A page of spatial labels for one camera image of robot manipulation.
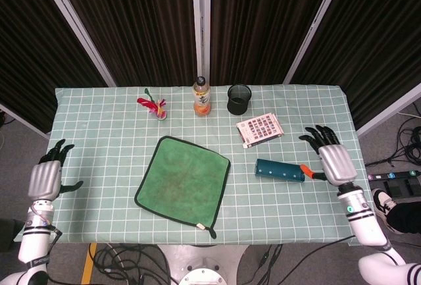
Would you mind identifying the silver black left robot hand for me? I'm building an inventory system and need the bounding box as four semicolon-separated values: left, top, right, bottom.
28;139;84;202

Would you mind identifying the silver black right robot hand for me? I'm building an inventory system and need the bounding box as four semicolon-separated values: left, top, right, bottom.
298;125;359;187

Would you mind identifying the green cloth black trim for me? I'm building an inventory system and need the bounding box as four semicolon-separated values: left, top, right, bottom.
134;136;231;240

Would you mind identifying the patterned card box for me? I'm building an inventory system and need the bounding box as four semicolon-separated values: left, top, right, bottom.
235;112;284;149

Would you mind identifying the dark teal cylinder case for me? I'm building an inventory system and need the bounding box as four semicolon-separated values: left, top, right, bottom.
255;158;306;183

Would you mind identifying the white black sneaker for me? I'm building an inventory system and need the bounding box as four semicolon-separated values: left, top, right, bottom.
371;188;401;235

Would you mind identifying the green white checked tablecloth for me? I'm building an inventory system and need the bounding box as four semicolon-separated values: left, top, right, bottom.
24;84;383;246

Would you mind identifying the black foot pedal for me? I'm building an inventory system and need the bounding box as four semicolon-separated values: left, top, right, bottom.
383;178;421;199

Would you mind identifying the black trouser leg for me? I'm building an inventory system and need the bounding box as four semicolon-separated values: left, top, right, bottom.
386;201;421;235

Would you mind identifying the black mesh pen holder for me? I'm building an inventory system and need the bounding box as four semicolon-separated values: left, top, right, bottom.
226;83;253;116

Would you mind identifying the dark ribbed partition panel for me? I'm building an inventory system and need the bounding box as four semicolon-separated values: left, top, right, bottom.
292;0;421;130
210;0;339;86
0;0;109;134
52;0;198;87

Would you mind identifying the orange drink plastic bottle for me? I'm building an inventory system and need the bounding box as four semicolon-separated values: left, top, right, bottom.
192;76;212;117

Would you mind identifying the black floor cable bundle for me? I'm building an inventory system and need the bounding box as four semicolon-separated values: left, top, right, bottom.
88;244;175;285
364;115;421;168

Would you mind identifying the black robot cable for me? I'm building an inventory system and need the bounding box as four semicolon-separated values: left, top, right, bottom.
246;235;355;285

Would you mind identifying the white partition post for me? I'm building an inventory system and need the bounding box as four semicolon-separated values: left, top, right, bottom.
34;0;116;88
283;0;349;85
191;0;211;85

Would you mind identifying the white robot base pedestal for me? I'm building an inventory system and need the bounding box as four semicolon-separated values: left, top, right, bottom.
157;244;251;285

